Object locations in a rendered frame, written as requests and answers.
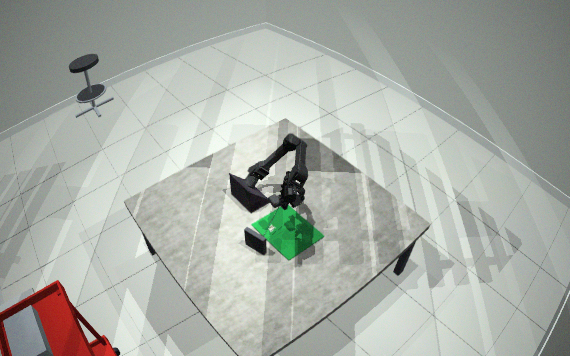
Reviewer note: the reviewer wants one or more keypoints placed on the black square cooling fan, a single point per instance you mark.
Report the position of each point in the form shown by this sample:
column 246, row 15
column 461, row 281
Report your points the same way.
column 255, row 241

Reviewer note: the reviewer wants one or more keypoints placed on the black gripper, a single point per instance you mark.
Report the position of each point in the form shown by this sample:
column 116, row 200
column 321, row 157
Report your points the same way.
column 276, row 201

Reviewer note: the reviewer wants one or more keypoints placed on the green circuit board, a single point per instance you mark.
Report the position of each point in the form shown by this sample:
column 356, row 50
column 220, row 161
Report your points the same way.
column 288, row 232

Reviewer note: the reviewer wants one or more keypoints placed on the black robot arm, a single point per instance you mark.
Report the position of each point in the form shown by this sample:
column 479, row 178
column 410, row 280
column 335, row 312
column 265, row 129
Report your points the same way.
column 299, row 171

